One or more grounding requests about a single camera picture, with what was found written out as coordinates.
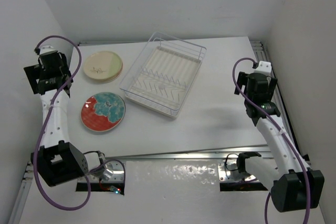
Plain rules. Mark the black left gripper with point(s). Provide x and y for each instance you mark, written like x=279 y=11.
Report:
x=35 y=72

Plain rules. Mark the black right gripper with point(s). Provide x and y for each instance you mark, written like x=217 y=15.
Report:
x=242 y=80

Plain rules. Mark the cream plate green section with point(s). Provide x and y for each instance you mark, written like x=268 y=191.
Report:
x=102 y=65

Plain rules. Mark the red and teal plate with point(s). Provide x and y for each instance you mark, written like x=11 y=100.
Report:
x=102 y=112

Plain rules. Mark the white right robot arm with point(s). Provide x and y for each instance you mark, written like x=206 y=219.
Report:
x=293 y=184

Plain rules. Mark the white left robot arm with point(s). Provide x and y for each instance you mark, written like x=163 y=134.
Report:
x=58 y=160

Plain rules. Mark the white front cover board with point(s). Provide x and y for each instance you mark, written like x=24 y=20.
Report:
x=164 y=192

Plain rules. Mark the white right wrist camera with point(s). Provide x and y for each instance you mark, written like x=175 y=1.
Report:
x=263 y=67

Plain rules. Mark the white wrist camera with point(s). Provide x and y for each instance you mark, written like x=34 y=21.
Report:
x=263 y=67
x=44 y=50

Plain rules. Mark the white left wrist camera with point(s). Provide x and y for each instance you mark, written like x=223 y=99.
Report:
x=44 y=50

